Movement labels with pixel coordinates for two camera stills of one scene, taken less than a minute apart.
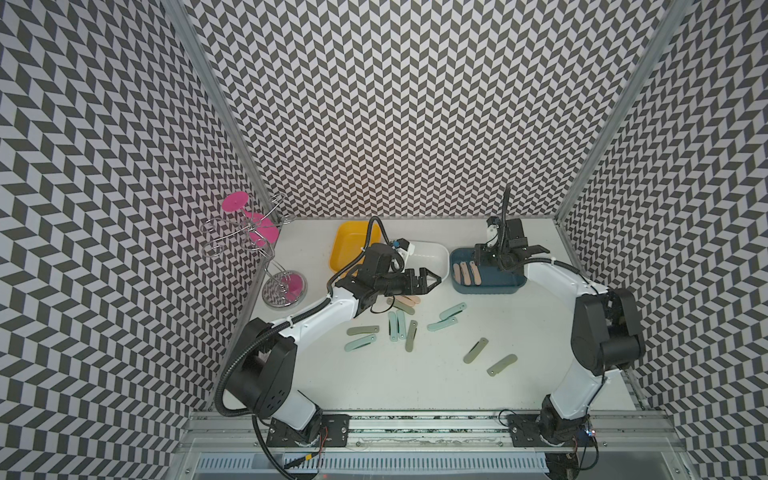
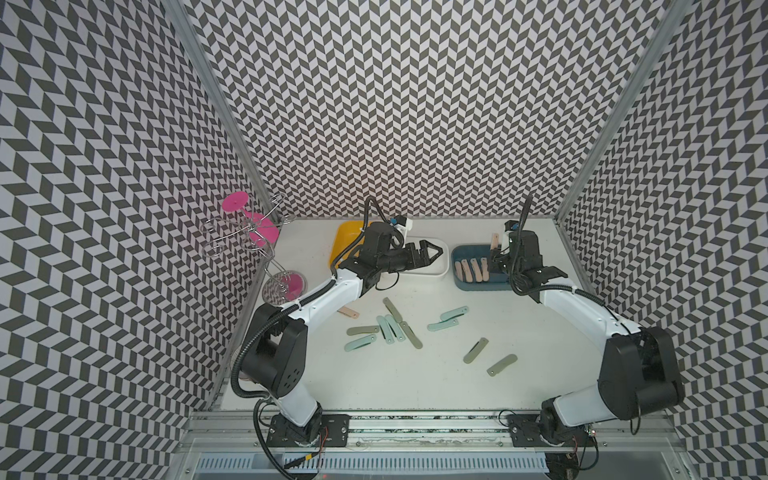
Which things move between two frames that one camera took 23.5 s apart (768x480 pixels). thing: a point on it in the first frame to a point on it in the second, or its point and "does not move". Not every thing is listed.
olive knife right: [475, 350] does not move
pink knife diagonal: [477, 276] does not move
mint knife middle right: [450, 321] does not move
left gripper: [424, 288] to [424, 250]
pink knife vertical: [465, 274] does not move
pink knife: [411, 300] to [484, 266]
